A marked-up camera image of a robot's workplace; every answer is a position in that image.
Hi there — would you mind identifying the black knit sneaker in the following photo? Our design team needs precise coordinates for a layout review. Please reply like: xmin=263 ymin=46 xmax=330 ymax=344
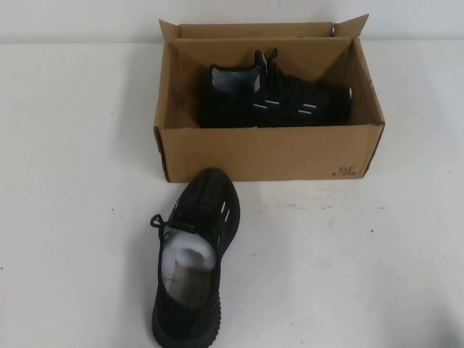
xmin=197 ymin=49 xmax=355 ymax=128
xmin=149 ymin=167 xmax=242 ymax=348

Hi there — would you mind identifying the brown cardboard shoe box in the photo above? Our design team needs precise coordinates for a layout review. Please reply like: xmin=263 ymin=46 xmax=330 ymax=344
xmin=152 ymin=13 xmax=385 ymax=182

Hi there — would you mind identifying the white foam shoe stuffing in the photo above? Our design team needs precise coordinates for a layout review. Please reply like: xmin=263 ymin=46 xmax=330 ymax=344
xmin=162 ymin=235 xmax=218 ymax=280

